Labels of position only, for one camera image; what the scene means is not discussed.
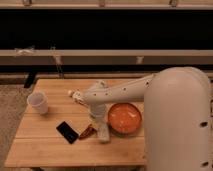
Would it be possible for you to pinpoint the orange bowl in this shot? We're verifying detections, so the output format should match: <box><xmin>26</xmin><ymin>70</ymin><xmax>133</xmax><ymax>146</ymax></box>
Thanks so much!
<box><xmin>108</xmin><ymin>103</ymin><xmax>142</xmax><ymax>134</ymax></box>

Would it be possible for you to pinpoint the white plastic bottle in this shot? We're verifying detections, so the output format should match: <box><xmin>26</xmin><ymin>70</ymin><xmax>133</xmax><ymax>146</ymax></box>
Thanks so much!
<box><xmin>68</xmin><ymin>90</ymin><xmax>87</xmax><ymax>106</ymax></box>

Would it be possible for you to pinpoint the black smartphone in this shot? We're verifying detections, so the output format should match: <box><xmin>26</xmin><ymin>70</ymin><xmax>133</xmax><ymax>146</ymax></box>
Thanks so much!
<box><xmin>56</xmin><ymin>121</ymin><xmax>79</xmax><ymax>144</ymax></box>

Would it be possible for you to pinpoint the white paper cup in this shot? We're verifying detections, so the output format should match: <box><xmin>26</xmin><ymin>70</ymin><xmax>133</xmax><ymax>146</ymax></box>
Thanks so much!
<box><xmin>27</xmin><ymin>92</ymin><xmax>48</xmax><ymax>114</ymax></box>

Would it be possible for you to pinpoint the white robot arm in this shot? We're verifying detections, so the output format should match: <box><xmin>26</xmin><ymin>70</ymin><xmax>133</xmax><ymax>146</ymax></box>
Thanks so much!
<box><xmin>83</xmin><ymin>67</ymin><xmax>212</xmax><ymax>171</ymax></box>

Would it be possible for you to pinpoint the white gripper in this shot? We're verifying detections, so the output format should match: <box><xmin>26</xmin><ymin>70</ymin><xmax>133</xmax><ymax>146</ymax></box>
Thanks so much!
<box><xmin>90</xmin><ymin>105</ymin><xmax>107</xmax><ymax>127</ymax></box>

